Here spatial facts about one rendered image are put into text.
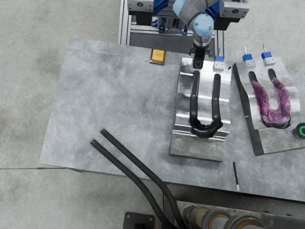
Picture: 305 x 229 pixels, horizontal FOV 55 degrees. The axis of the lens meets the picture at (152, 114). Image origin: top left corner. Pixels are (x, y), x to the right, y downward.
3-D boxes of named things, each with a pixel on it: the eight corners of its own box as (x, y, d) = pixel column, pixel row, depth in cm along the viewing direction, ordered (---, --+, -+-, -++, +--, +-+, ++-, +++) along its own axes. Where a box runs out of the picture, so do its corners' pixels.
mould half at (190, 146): (179, 64, 159) (183, 52, 146) (226, 71, 160) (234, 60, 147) (168, 155, 146) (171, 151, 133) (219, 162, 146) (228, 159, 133)
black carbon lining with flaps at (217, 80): (191, 71, 151) (195, 63, 142) (222, 75, 151) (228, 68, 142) (184, 136, 142) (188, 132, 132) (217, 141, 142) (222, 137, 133)
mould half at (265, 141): (232, 66, 160) (239, 57, 150) (277, 60, 163) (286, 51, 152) (255, 156, 148) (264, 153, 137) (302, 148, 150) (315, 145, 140)
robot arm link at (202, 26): (204, 7, 111) (219, 22, 110) (202, 20, 122) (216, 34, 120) (188, 20, 111) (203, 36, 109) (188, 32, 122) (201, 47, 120)
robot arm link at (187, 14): (189, -1, 124) (206, 17, 122) (169, 13, 122) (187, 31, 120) (192, -14, 116) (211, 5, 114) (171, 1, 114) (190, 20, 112)
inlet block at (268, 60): (256, 46, 161) (260, 41, 156) (265, 45, 162) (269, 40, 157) (263, 68, 158) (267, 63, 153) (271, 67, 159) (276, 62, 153)
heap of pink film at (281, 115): (247, 81, 152) (253, 75, 145) (279, 77, 154) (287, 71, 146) (260, 129, 146) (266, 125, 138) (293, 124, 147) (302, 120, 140)
